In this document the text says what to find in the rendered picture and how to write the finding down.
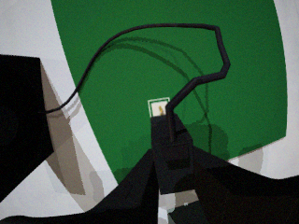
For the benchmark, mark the black square cooling fan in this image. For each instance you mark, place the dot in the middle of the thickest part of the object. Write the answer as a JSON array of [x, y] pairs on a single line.
[[25, 139]]

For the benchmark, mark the green circuit board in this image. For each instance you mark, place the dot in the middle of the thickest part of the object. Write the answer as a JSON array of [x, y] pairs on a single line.
[[138, 73]]

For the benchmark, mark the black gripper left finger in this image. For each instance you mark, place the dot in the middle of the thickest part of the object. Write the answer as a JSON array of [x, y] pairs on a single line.
[[134, 201]]

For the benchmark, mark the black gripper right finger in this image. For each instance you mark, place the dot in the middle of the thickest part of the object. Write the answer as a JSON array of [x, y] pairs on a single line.
[[232, 195]]

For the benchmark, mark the black cable with plug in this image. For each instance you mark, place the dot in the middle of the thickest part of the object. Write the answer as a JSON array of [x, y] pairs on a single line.
[[171, 143]]

